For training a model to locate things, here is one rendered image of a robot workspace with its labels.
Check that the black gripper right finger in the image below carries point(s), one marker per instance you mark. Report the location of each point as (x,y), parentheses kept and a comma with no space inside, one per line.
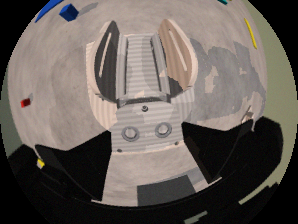
(211,148)

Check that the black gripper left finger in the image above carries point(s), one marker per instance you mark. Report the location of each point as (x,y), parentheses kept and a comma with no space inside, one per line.
(86,164)

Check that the blue flat rectangular plate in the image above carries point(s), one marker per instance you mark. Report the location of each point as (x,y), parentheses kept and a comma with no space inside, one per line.
(48,7)

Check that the small red cube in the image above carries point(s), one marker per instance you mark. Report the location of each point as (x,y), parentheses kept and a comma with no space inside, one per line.
(25,102)

